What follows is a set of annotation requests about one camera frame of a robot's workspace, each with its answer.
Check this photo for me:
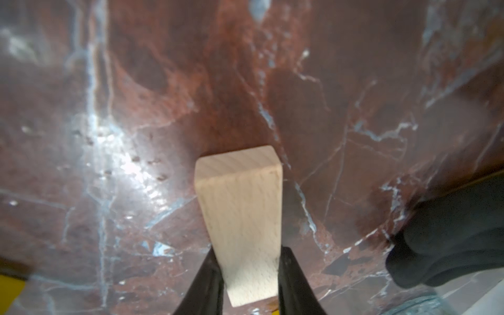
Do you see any black glove on stand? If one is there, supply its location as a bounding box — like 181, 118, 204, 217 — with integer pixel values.
385, 171, 503, 289

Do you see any glass vase with flowers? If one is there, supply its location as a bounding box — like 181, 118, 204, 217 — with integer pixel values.
382, 295, 454, 315

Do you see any wooden block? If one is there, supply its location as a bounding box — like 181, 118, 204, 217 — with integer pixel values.
194, 146, 283, 308

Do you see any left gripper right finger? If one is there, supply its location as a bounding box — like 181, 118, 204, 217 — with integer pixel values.
278, 246, 326, 315

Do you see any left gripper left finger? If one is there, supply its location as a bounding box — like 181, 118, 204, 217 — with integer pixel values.
173, 248, 224, 315

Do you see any yellow block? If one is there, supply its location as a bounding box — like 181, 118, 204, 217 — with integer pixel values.
0, 275, 26, 315

